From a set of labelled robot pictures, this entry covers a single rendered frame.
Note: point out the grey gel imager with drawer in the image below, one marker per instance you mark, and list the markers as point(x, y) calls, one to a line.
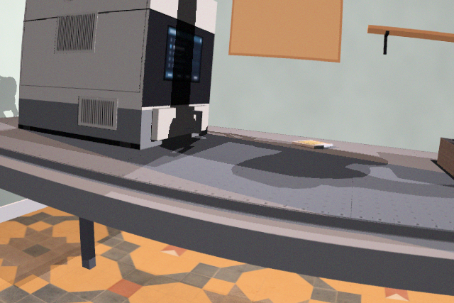
point(106, 70)

